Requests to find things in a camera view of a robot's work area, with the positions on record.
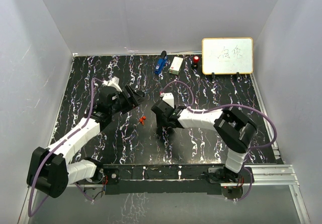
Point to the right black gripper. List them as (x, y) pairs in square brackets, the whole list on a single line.
[(161, 123)]

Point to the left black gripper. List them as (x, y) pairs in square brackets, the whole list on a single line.
[(135, 99)]

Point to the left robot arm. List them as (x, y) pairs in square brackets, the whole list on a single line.
[(68, 148)]

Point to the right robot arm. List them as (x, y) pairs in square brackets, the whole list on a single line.
[(235, 129)]

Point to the red earbud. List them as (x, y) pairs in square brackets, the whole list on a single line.
[(142, 120)]

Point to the blue stapler tool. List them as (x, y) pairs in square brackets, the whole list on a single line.
[(161, 62)]

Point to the white rectangular box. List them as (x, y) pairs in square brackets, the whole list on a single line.
[(175, 67)]

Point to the red cap black bottle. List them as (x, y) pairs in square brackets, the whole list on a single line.
[(195, 61)]

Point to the white dry-erase board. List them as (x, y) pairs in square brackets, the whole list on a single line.
[(227, 55)]

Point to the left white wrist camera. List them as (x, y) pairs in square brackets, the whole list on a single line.
[(113, 82)]

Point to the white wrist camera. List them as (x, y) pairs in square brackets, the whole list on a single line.
[(113, 82), (168, 98)]

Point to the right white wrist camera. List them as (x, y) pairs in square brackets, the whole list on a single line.
[(168, 98)]

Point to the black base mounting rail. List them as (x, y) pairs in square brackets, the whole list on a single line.
[(174, 178)]

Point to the aluminium frame rail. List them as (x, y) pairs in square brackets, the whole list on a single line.
[(264, 176)]

